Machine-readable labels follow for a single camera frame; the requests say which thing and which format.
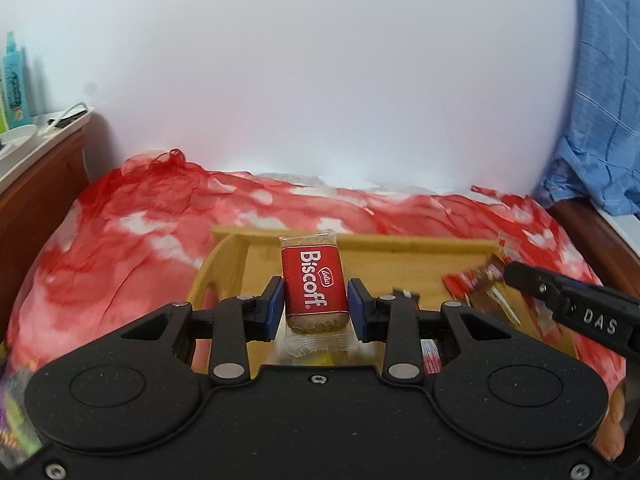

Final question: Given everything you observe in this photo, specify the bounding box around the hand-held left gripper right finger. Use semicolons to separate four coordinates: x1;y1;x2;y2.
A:
346;277;531;386

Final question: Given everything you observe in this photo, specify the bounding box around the purple snack packet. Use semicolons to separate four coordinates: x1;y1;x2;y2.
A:
0;345;43;466

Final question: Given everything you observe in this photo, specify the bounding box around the red stick snack packet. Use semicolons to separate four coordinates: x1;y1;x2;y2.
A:
392;286;446;375

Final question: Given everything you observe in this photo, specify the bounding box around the white cable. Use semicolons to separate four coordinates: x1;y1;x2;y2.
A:
50;101;90;121

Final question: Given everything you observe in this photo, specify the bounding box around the wooden nightstand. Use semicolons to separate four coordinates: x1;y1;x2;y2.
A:
0;110;95;333

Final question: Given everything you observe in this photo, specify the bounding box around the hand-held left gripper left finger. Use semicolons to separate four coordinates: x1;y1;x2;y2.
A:
107;275;287;387

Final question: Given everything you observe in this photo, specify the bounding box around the wooden serving tray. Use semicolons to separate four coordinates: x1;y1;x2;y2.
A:
187;227;576;376

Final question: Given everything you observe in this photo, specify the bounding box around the yellow-green bottle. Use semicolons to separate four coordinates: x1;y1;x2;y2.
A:
0;75;11;135

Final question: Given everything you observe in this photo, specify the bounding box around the dark wooden bed frame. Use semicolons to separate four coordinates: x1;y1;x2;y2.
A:
547;195;640;306

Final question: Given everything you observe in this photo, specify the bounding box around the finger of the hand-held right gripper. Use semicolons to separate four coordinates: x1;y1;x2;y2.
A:
502;261;565;313

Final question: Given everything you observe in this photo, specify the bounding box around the blue checked cloth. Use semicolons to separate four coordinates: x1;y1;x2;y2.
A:
532;0;640;218

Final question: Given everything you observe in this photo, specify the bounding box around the tall teal bottle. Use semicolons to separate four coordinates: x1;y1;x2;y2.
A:
2;31;38;132

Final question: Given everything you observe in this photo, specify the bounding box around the red clear-window snack packet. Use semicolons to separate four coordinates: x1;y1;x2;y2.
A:
441;232;568;346

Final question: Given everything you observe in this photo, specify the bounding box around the orange snack packet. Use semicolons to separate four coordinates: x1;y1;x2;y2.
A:
602;387;633;463

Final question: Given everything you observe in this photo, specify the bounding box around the red and white blanket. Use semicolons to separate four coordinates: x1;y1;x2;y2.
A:
5;149;628;396

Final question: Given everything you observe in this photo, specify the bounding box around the red biscuit packet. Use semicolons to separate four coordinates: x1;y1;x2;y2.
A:
278;230;348;333

